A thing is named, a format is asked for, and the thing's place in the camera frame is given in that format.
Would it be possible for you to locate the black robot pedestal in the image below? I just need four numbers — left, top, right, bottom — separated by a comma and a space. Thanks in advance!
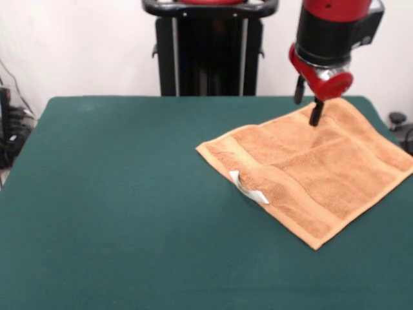
141, 0, 279, 97

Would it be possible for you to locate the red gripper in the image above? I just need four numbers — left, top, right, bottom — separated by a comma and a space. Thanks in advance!
287, 43, 354, 127

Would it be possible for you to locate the dark green table cloth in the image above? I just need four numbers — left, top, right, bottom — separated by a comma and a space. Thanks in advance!
0, 95, 413, 310

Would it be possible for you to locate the black office chair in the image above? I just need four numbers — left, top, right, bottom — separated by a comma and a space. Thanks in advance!
388, 111, 413, 153

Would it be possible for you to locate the orange terry towel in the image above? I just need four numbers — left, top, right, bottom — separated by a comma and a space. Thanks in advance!
196, 98, 413, 251

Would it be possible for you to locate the black electronics with cables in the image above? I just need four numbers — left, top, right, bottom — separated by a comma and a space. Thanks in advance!
0, 57, 38, 171

